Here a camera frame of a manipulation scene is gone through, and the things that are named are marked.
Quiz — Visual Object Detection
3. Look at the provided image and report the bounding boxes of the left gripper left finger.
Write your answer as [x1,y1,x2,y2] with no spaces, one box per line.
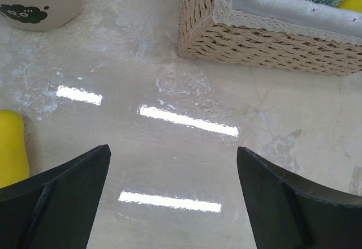
[1,145,111,249]

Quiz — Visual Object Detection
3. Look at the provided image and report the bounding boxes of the wicker basket with liner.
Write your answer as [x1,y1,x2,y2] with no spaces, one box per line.
[178,0,361,76]

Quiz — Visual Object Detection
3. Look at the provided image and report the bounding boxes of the yellow mango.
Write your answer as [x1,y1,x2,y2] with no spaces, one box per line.
[1,110,30,188]

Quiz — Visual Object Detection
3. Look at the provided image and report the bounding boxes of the yellow bananas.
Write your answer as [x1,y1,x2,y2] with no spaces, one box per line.
[339,0,362,13]

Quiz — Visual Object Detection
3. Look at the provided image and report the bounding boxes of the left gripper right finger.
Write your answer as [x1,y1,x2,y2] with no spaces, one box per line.
[237,147,361,248]

